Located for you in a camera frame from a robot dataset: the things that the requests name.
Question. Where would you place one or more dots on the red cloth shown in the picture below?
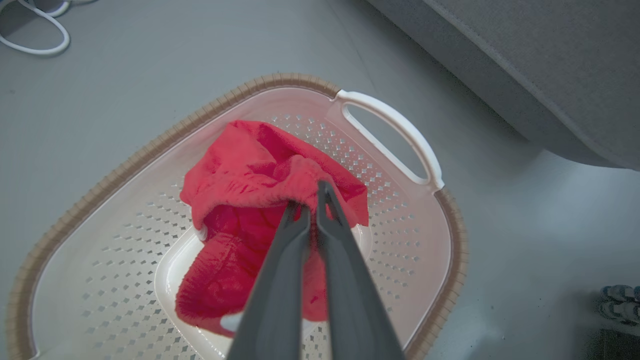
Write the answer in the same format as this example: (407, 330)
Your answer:
(240, 175)

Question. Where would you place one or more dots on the grey upholstered seat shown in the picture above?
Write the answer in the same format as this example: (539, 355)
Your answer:
(550, 60)

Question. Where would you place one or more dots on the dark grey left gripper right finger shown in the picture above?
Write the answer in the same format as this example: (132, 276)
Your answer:
(355, 310)

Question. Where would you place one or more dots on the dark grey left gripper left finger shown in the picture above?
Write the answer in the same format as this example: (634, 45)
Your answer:
(275, 310)

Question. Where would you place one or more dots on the teal and white robot wheel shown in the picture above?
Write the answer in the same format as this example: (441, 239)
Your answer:
(620, 304)

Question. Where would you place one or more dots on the beige perforated laundry basket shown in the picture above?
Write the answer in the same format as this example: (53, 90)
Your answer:
(100, 260)

